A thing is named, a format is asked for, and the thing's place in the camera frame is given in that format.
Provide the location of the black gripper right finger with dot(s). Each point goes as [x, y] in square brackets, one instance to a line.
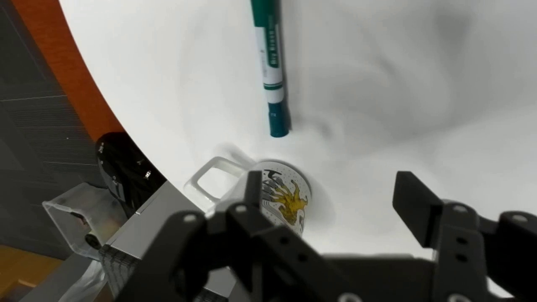
[418, 206]

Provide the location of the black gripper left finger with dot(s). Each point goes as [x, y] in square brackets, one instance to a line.
[252, 191]

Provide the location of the green white marker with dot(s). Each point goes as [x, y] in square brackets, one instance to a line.
[267, 32]

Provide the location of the clear plastic container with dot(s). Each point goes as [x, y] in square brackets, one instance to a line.
[86, 216]

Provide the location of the grey box cabinet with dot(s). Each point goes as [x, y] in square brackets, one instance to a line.
[131, 240]

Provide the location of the orange carpet tile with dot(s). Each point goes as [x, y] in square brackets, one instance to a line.
[48, 27]

